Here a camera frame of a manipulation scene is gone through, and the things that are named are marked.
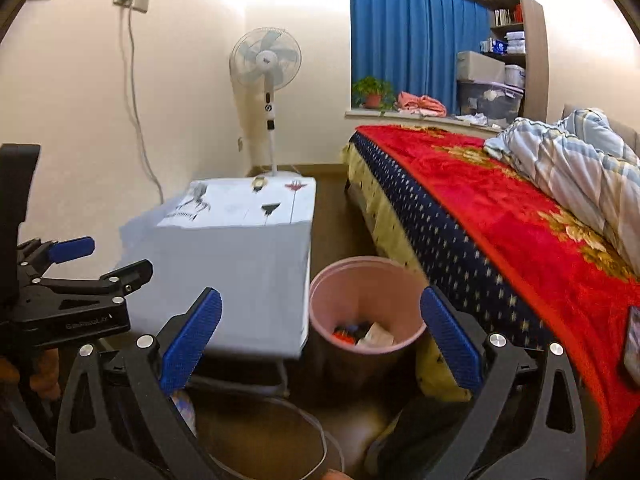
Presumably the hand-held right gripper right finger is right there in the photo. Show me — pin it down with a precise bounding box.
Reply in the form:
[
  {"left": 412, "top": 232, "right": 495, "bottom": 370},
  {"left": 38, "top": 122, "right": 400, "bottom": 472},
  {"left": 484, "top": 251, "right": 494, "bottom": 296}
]
[{"left": 420, "top": 286, "right": 588, "bottom": 480}]

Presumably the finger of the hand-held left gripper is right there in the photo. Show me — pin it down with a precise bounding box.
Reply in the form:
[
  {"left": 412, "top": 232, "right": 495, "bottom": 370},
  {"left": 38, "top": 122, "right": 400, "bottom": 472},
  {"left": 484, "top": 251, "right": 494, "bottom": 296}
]
[
  {"left": 40, "top": 259, "right": 154, "bottom": 307},
  {"left": 16, "top": 236, "right": 96, "bottom": 286}
]

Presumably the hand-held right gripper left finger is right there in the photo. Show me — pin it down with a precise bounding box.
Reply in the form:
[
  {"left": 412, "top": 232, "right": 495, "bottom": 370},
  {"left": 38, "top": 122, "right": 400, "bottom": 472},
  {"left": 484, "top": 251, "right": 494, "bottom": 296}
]
[{"left": 55, "top": 287, "right": 223, "bottom": 480}]

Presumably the white paper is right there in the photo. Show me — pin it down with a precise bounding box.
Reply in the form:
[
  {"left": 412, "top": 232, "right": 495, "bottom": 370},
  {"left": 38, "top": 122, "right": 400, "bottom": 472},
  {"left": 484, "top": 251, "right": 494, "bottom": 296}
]
[{"left": 357, "top": 322, "right": 396, "bottom": 347}]

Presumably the orange plastic bag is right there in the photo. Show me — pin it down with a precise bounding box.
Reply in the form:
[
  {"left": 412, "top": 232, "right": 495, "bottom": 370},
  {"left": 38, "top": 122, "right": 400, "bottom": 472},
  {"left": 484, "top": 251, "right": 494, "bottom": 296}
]
[{"left": 334, "top": 326, "right": 370, "bottom": 346}]

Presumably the pink waste bin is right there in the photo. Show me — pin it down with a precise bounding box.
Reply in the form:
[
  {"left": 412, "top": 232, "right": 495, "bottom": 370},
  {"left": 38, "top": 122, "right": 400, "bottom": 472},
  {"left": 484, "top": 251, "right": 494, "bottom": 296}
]
[{"left": 308, "top": 256, "right": 428, "bottom": 401}]

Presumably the person's left hand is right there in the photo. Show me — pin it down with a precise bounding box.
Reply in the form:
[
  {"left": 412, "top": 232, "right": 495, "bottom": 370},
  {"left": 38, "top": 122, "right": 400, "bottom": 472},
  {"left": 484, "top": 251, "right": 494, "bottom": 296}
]
[{"left": 29, "top": 347, "right": 62, "bottom": 402}]

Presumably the bed with red star blanket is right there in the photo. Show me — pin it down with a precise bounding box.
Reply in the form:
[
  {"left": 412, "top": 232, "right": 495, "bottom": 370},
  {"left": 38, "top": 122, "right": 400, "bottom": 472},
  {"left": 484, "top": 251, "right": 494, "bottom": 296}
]
[{"left": 342, "top": 125, "right": 640, "bottom": 466}]

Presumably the white printed sheet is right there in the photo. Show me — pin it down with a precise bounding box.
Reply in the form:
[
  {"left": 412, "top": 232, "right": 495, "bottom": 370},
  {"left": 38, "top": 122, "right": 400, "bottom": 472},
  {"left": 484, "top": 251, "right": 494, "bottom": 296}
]
[{"left": 162, "top": 177, "right": 317, "bottom": 231}]

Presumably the striped blue quilt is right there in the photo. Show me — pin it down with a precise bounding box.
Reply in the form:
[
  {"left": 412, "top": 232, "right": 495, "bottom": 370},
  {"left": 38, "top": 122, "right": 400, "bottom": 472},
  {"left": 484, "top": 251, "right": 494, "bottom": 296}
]
[{"left": 484, "top": 107, "right": 640, "bottom": 273}]

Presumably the pink folded cloth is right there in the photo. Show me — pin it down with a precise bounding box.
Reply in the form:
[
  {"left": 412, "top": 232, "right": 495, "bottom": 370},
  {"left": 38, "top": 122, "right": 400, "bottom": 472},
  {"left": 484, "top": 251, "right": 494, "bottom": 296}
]
[{"left": 395, "top": 91, "right": 447, "bottom": 117}]

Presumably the clear storage bin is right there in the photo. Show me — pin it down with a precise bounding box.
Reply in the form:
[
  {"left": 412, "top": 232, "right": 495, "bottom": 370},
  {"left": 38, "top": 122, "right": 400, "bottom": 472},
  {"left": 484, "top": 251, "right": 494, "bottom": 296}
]
[{"left": 456, "top": 80, "right": 525, "bottom": 128}]

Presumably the grey bed headboard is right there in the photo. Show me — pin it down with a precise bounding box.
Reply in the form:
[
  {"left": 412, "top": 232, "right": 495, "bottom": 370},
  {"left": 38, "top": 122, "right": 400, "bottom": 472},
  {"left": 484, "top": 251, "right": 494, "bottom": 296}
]
[{"left": 560, "top": 104, "right": 640, "bottom": 153}]

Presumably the potted green plant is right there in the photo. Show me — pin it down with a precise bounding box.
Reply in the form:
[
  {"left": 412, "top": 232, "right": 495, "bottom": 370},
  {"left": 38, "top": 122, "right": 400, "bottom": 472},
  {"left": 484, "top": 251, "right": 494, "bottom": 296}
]
[{"left": 351, "top": 76, "right": 396, "bottom": 111}]

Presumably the white standing fan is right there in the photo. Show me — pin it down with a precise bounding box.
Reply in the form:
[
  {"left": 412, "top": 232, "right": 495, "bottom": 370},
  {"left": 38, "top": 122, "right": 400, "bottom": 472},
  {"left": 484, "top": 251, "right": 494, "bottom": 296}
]
[{"left": 229, "top": 26, "right": 303, "bottom": 178}]

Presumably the grey storage box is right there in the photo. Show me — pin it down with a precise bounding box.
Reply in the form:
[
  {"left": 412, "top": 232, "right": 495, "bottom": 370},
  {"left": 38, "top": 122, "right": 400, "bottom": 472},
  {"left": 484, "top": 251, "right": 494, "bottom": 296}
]
[{"left": 456, "top": 51, "right": 506, "bottom": 83}]

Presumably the wooden bookshelf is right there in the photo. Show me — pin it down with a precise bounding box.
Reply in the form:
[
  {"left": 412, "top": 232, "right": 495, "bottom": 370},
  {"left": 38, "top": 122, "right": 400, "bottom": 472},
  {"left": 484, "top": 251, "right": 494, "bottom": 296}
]
[{"left": 487, "top": 0, "right": 546, "bottom": 126}]

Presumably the blue curtain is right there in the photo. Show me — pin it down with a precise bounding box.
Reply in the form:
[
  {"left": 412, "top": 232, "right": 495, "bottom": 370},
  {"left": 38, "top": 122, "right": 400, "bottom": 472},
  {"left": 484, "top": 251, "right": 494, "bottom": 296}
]
[{"left": 349, "top": 0, "right": 496, "bottom": 118}]

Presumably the row of books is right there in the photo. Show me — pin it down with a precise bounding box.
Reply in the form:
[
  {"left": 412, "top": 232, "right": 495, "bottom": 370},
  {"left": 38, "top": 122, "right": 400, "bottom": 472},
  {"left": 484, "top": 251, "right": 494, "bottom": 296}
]
[{"left": 492, "top": 5, "right": 523, "bottom": 26}]

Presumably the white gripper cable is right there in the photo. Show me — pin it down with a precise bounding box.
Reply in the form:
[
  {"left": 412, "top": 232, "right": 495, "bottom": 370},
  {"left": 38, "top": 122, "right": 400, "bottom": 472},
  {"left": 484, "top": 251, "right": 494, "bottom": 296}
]
[{"left": 14, "top": 425, "right": 57, "bottom": 461}]

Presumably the grey wall cable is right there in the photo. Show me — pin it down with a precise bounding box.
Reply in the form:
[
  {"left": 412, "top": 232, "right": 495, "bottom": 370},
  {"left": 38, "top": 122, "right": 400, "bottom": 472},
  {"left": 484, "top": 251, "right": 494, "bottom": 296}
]
[{"left": 120, "top": 7, "right": 166, "bottom": 206}]

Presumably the white floor cable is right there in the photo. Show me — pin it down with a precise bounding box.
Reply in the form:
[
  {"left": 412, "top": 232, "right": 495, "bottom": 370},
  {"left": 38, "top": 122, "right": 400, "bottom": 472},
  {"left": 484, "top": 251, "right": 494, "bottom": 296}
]
[{"left": 200, "top": 395, "right": 346, "bottom": 476}]

